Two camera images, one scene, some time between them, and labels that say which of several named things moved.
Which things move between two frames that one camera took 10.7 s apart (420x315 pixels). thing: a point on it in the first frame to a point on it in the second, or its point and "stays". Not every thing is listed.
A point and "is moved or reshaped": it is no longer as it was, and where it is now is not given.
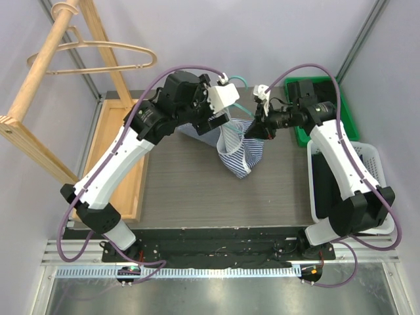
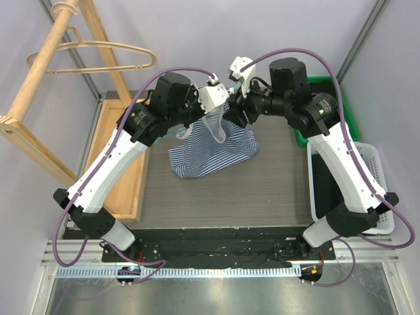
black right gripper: (265, 121) to (239, 109)
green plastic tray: (325, 91) stays
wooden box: (128, 201) stays
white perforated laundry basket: (369, 156) stays
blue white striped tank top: (239, 152) is moved or reshaped
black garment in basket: (327, 191) stays
